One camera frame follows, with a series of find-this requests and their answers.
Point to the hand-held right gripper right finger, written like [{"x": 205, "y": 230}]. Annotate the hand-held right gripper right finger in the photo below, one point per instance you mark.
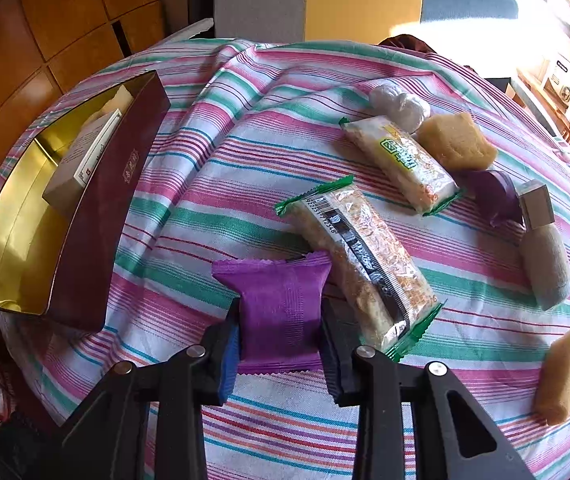
[{"x": 332, "y": 370}]

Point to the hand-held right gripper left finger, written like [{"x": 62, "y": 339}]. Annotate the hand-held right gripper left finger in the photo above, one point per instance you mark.
[{"x": 230, "y": 360}]

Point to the purple snack packet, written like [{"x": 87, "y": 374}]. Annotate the purple snack packet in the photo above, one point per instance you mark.
[
  {"x": 275, "y": 310},
  {"x": 490, "y": 192}
]

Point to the clear green-edged snack packet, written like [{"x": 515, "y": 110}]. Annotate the clear green-edged snack packet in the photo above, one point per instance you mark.
[{"x": 365, "y": 260}]

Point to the maroon gold tin box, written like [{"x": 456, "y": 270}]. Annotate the maroon gold tin box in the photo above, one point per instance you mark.
[{"x": 110, "y": 210}]

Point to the yellow label cracker packet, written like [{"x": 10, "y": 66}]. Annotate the yellow label cracker packet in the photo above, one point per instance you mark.
[{"x": 405, "y": 165}]

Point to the white blue towel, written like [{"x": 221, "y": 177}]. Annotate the white blue towel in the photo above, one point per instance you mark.
[{"x": 545, "y": 270}]

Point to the small white printed box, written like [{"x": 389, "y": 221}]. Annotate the small white printed box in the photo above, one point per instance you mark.
[{"x": 535, "y": 207}]

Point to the striped tablecloth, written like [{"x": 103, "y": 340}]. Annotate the striped tablecloth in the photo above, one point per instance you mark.
[{"x": 245, "y": 160}]

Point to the large white box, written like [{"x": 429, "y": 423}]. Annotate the large white box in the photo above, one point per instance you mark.
[{"x": 85, "y": 160}]

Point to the wooden shelf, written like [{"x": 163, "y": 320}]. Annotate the wooden shelf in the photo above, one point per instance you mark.
[{"x": 540, "y": 110}]

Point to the white foam piece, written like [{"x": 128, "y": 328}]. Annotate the white foam piece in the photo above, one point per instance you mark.
[{"x": 195, "y": 29}]

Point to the dark brown object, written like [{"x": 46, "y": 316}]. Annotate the dark brown object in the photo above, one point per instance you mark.
[{"x": 407, "y": 42}]

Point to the grey upholstered panel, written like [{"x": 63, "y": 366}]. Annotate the grey upholstered panel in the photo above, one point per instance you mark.
[{"x": 260, "y": 0}]

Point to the white printed carton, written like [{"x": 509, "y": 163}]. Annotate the white printed carton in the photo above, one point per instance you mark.
[{"x": 562, "y": 77}]

